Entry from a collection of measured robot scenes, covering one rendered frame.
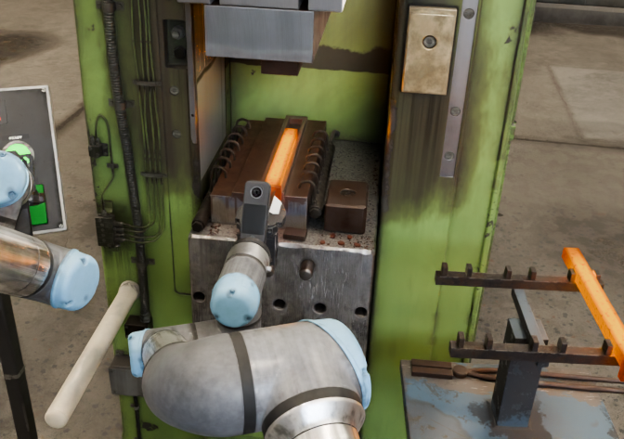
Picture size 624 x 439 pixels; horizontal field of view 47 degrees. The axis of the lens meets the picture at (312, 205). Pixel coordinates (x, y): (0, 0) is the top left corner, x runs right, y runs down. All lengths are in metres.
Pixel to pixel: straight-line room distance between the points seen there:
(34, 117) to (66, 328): 1.45
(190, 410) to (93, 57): 0.96
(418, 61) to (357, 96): 0.44
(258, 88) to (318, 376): 1.20
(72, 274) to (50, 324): 1.91
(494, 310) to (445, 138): 1.47
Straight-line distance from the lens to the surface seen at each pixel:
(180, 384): 0.83
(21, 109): 1.48
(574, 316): 3.00
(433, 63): 1.47
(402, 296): 1.74
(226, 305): 1.15
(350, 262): 1.45
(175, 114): 1.60
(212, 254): 1.49
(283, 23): 1.34
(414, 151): 1.56
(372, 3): 1.81
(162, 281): 1.82
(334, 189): 1.52
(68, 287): 0.94
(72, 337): 2.76
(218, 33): 1.37
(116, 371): 1.97
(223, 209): 1.50
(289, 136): 1.70
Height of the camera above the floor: 1.67
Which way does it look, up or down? 28 degrees down
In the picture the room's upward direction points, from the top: 2 degrees clockwise
